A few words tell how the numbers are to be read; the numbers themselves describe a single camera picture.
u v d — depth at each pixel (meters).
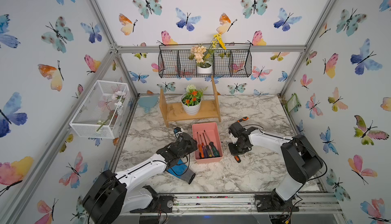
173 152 0.65
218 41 0.82
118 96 0.76
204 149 0.91
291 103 1.11
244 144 0.70
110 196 0.40
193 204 0.75
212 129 0.99
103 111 0.73
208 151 0.89
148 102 1.24
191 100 0.88
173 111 1.02
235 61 0.99
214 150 0.89
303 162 0.47
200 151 0.89
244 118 1.04
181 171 0.83
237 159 0.86
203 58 0.86
